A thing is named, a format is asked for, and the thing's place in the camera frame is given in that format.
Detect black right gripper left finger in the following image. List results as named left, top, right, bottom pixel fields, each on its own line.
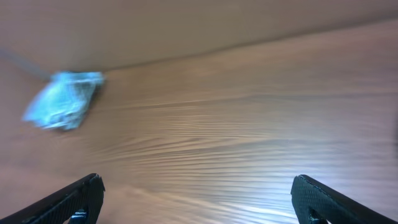
left=1, top=173, right=105, bottom=224

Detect folded light blue jeans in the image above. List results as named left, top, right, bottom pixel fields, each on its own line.
left=22, top=71, right=105, bottom=131

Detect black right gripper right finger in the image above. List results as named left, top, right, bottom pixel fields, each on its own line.
left=290, top=175, right=397, bottom=224

